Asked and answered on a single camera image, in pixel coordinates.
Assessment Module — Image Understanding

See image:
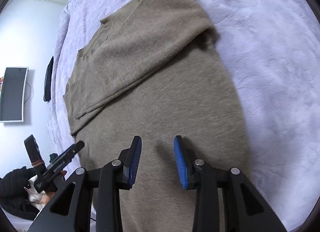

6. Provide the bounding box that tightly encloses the olive brown knit sweater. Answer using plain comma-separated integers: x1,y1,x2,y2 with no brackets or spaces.
63,0,251,231

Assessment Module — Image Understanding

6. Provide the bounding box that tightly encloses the black clothing pile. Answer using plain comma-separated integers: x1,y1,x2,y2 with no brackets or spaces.
0,166,40,221

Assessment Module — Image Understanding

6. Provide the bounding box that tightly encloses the person's left hand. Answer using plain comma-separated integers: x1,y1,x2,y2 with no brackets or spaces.
41,170,67,205

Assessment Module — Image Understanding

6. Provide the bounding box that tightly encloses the pale pink quilted jacket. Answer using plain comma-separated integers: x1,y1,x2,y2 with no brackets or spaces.
24,175,49,211

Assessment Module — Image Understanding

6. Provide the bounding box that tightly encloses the black object at bed edge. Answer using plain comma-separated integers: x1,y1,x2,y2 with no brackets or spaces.
43,56,54,102

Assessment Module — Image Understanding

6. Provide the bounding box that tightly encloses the lavender embossed bed blanket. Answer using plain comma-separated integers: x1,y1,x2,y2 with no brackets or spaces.
48,0,319,231

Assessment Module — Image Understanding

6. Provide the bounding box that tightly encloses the wall mounted curved monitor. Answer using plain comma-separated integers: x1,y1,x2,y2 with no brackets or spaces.
1,67,29,123

